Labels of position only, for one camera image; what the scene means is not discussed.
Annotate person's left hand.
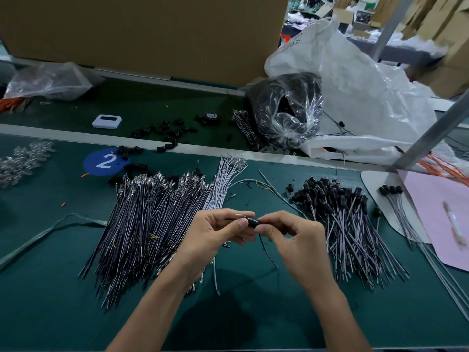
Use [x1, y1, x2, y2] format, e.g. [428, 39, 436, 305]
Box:
[174, 209, 257, 279]

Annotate person's right forearm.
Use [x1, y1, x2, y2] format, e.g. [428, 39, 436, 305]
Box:
[304, 278, 373, 352]

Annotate grey metal frame post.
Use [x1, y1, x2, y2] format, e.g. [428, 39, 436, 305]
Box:
[370, 0, 417, 62]
[392, 91, 469, 172]

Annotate crumpled clear plastic bag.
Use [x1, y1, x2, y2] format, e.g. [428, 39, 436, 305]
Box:
[3, 62, 104, 101]

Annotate person's left forearm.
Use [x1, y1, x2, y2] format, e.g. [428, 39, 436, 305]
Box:
[106, 262, 206, 352]

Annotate orange wire bunch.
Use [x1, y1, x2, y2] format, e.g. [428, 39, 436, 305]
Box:
[0, 97, 29, 114]

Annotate black plastic caps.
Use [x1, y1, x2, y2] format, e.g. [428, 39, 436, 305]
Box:
[108, 112, 244, 186]

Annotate clear bag with black contents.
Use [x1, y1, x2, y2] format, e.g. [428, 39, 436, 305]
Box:
[248, 71, 324, 149]

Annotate clear plastic strip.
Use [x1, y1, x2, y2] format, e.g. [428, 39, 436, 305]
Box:
[0, 212, 108, 272]

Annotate pink paper sheet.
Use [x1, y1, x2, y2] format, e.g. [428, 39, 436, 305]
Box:
[399, 171, 469, 273]

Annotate large white plastic sack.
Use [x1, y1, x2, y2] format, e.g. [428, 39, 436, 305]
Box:
[264, 18, 469, 167]

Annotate stack of cardboard boxes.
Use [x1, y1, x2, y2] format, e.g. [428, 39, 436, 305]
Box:
[410, 0, 469, 100]

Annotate person's right hand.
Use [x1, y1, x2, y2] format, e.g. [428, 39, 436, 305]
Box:
[254, 211, 337, 294]

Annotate brown cardboard panel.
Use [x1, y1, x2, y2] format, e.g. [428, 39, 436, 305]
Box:
[0, 0, 290, 87]

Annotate pile of wires with black caps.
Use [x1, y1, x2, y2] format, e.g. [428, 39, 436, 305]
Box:
[289, 176, 410, 290]

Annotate pile of grey wires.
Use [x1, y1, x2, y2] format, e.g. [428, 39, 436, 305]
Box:
[78, 156, 249, 311]

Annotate small bundle of capped wires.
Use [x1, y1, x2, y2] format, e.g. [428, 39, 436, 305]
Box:
[378, 184, 469, 323]

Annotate small white timer device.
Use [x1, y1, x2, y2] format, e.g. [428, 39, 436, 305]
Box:
[91, 114, 123, 130]

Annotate blue round number sticker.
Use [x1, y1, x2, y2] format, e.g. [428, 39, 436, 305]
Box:
[83, 148, 130, 177]

